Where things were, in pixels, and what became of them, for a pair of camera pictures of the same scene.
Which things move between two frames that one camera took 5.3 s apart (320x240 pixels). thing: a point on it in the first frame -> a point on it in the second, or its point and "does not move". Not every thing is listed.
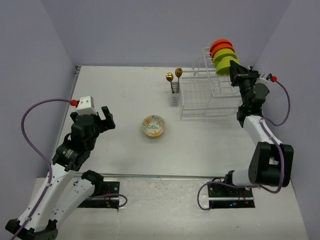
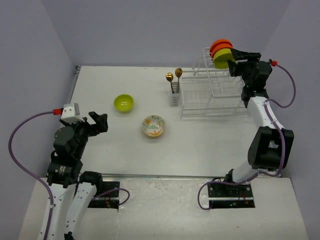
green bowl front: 223,68 -> 123,103
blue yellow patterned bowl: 155,137 does not move
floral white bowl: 154,126 does not move
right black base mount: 222,196 does not move
